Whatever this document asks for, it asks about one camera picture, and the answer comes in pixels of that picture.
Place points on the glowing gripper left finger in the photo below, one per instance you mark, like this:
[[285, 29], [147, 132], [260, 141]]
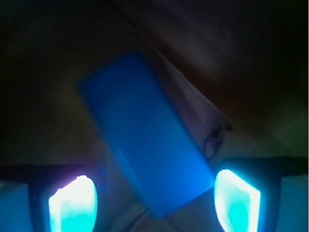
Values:
[[47, 198]]

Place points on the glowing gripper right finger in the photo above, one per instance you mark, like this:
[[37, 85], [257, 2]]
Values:
[[263, 194]]

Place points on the blue block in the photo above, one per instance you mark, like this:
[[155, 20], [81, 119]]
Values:
[[153, 148]]

